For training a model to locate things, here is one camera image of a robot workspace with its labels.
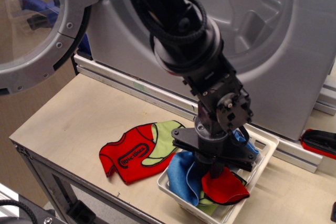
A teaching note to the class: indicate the blue cloth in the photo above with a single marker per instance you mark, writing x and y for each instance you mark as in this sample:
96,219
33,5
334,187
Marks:
185,177

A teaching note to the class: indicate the grey table frame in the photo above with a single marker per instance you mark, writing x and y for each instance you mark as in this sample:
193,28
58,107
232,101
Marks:
57,183

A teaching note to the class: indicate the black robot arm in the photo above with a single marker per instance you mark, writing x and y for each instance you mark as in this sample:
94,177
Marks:
187,43

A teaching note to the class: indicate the red black clamp tool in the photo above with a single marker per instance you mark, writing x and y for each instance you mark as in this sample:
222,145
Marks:
319,142

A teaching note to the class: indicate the grey round washer door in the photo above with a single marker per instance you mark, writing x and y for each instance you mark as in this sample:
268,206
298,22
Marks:
37,37

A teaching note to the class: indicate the white aluminium rail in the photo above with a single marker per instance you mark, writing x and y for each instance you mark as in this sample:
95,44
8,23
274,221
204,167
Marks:
287,150

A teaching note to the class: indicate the grey toy washing machine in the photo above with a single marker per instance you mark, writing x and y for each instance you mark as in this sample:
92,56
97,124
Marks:
282,51

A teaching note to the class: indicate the red cloth with black trim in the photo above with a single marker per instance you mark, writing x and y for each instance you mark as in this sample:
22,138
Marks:
227,189

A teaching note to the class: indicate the red toy shirt cloth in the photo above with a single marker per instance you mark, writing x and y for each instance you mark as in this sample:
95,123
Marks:
125,156

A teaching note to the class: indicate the blue object behind door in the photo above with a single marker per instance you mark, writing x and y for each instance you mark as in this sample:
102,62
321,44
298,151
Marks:
47,13

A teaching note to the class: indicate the green sock cloth in basket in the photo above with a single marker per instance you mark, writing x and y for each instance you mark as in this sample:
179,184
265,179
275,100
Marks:
208,206

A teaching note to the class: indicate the white plastic laundry basket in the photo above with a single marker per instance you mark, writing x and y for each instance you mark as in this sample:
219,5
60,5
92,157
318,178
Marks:
263,145

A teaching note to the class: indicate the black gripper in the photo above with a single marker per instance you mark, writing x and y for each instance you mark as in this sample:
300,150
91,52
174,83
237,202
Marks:
214,151

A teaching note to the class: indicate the green toy sock cloth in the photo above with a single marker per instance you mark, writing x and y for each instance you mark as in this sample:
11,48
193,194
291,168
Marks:
163,142

